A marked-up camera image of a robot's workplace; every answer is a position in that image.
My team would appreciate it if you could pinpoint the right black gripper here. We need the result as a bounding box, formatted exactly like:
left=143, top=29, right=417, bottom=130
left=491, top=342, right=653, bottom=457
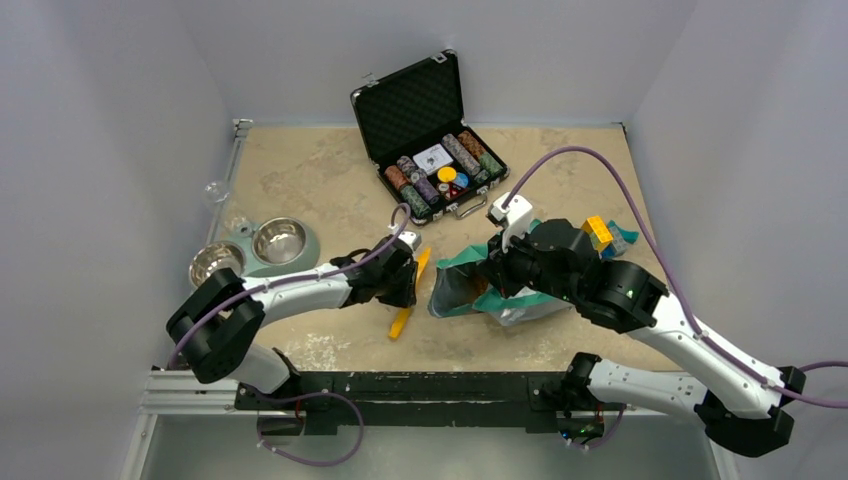
left=476, top=222, right=579, bottom=304

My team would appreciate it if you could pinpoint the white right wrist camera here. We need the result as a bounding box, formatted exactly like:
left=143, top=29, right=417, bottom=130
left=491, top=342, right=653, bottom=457
left=487, top=191, right=534, bottom=253

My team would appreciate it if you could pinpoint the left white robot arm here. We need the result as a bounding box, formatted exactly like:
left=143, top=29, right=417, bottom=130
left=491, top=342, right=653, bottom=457
left=166, top=232, right=421, bottom=409

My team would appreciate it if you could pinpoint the yellow plastic scoop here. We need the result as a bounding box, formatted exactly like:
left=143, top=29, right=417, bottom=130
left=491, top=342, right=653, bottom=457
left=387, top=246, right=433, bottom=342

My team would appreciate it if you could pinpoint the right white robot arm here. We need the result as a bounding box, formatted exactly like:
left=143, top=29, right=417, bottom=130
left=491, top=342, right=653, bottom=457
left=481, top=219, right=806, bottom=458

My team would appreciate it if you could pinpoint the black poker chip case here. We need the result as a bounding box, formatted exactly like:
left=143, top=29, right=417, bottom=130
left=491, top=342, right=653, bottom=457
left=350, top=49, right=510, bottom=226

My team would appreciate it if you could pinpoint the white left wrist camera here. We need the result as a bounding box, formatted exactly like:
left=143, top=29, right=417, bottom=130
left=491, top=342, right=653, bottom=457
left=399, top=231, right=422, bottom=253

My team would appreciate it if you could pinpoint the green double pet bowl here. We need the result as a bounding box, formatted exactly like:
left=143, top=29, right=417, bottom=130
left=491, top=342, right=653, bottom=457
left=188, top=217, right=321, bottom=289

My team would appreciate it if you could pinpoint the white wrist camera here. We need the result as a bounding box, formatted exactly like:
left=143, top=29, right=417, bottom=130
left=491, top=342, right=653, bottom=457
left=487, top=191, right=534, bottom=253
left=399, top=231, right=422, bottom=253

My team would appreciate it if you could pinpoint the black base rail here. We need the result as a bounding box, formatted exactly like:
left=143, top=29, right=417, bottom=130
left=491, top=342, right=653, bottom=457
left=235, top=371, right=618, bottom=435

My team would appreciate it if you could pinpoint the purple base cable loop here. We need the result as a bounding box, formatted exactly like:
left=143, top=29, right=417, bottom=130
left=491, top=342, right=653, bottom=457
left=256, top=389, right=366, bottom=469

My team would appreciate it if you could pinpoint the toy brick block stack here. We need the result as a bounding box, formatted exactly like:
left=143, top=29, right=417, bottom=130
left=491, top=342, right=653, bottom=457
left=580, top=216, right=640, bottom=259

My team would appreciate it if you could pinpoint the green dog food bag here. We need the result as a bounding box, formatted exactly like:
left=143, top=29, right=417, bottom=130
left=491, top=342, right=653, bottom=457
left=427, top=244, right=573, bottom=327

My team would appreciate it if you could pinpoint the clear glass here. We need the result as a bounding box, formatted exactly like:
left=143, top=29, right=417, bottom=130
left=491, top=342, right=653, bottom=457
left=202, top=180, right=231, bottom=210

